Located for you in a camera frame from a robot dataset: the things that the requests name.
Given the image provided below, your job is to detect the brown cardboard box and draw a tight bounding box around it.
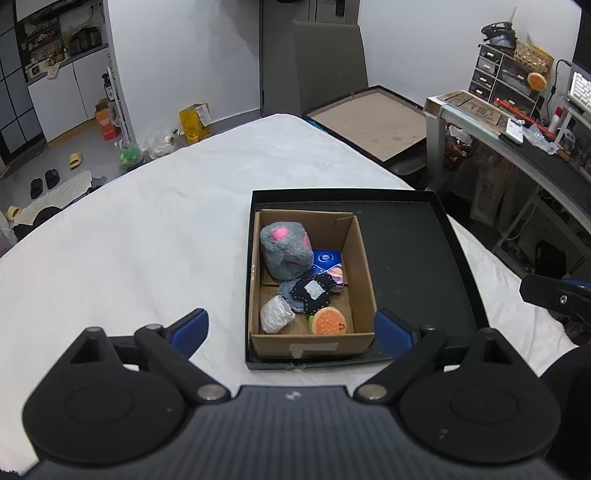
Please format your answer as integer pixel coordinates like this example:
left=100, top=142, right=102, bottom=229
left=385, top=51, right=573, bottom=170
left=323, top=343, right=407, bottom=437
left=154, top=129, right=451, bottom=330
left=248, top=209, right=377, bottom=360

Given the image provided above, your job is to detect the white keyboard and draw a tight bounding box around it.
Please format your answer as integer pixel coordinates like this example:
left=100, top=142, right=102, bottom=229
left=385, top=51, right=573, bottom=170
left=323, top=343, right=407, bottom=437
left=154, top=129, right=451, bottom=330
left=568, top=74, right=591, bottom=112

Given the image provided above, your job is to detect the black glass-panel door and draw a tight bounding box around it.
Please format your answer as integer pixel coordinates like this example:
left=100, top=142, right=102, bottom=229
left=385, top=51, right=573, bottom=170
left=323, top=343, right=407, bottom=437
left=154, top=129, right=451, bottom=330
left=0, top=23, right=47, bottom=162

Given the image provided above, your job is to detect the white narrow rack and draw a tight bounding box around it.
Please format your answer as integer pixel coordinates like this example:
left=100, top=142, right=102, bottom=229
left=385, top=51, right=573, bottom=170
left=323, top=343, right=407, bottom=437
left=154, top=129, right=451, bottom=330
left=104, top=51, right=134, bottom=139

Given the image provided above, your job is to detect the white cabinet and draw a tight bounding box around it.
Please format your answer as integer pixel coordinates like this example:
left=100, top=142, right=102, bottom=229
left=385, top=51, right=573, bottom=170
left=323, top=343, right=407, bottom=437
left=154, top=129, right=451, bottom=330
left=28, top=46, right=114, bottom=141

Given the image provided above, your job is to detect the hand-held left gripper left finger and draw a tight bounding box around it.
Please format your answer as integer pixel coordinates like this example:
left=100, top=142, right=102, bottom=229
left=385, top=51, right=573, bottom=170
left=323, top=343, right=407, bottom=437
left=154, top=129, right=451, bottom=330
left=65, top=307, right=232, bottom=407

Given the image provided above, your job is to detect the brown board with dark frame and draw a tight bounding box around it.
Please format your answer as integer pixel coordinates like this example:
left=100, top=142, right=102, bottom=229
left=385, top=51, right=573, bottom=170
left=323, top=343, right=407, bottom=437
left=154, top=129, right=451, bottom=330
left=302, top=84, right=428, bottom=167

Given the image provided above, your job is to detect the green plastic bag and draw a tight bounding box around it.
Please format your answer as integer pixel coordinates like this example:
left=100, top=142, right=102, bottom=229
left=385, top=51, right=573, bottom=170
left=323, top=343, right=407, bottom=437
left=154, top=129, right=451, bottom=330
left=117, top=141, right=141, bottom=169

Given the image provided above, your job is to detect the beige tote bag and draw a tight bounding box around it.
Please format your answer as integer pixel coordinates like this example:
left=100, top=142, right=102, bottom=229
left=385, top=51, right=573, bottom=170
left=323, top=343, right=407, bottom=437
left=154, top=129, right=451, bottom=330
left=471, top=159, right=518, bottom=224

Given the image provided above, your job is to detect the grey chair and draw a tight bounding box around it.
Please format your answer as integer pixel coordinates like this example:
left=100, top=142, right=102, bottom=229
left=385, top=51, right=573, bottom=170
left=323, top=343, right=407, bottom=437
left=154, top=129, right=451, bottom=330
left=293, top=21, right=428, bottom=176

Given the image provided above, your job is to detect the orange burger plush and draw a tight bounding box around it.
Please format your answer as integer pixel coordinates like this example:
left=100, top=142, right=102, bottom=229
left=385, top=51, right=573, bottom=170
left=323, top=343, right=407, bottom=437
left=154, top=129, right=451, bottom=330
left=308, top=307, right=348, bottom=335

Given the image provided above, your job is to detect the orange cardboard box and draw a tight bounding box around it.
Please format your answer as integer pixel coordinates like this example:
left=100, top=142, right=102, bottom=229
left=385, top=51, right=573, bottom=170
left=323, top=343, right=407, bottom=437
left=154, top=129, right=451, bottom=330
left=95, top=108, right=120, bottom=140

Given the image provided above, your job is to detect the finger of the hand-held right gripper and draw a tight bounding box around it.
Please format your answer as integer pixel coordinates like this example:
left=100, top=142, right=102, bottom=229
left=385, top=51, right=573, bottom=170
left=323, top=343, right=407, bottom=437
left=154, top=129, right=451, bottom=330
left=519, top=274, right=591, bottom=324

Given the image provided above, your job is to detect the white floor mat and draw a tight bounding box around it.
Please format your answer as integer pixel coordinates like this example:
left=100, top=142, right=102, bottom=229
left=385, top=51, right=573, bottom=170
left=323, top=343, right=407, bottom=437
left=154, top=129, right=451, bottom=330
left=14, top=170, right=93, bottom=222

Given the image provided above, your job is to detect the grey drawer organizer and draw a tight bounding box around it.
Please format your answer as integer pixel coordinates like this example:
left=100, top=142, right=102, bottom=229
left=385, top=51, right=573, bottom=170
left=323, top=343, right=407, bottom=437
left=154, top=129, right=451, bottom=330
left=468, top=44, right=548, bottom=100

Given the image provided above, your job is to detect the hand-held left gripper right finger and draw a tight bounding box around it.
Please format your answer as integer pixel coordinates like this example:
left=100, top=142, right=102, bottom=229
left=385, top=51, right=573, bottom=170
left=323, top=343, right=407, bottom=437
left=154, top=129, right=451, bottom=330
left=355, top=308, right=539, bottom=407

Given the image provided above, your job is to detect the grey plush mouse toy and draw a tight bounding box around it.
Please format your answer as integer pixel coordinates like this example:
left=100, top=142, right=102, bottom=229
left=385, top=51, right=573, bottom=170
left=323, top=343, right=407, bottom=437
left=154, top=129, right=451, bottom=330
left=259, top=222, right=314, bottom=315

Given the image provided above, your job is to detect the black felt patch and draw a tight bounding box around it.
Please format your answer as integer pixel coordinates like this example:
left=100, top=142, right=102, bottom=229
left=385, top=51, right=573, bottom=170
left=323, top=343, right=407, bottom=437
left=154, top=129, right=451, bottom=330
left=290, top=273, right=337, bottom=317

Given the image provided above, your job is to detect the blue tissue packet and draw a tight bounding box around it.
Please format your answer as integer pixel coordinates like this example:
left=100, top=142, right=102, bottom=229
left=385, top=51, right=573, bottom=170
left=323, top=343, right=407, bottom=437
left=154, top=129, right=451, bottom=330
left=310, top=249, right=347, bottom=288

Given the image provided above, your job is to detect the grey metal desk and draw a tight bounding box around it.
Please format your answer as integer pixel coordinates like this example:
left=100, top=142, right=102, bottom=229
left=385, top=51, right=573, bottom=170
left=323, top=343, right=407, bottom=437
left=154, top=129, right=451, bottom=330
left=425, top=90, right=591, bottom=250

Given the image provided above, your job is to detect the woven basket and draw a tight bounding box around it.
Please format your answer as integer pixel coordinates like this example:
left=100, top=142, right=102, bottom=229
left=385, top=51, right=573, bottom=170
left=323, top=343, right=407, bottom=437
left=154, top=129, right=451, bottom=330
left=514, top=41, right=554, bottom=75

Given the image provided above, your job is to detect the yellow cardboard box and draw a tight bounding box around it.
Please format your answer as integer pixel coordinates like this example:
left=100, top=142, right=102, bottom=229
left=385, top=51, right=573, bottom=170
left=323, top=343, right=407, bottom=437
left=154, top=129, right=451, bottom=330
left=179, top=104, right=213, bottom=144

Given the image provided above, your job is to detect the white plastic-wrapped bundle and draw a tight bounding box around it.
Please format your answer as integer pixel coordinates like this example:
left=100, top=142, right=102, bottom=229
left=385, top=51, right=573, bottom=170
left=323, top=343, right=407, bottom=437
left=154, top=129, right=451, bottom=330
left=259, top=295, right=296, bottom=334

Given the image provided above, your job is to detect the black tray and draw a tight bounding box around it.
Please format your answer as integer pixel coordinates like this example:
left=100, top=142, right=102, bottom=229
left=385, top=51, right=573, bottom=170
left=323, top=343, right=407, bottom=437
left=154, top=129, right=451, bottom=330
left=244, top=188, right=490, bottom=371

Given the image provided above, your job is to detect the clear plastic bag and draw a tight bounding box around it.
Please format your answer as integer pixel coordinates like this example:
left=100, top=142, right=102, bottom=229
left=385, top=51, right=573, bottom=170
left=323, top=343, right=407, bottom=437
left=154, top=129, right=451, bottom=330
left=143, top=129, right=181, bottom=160

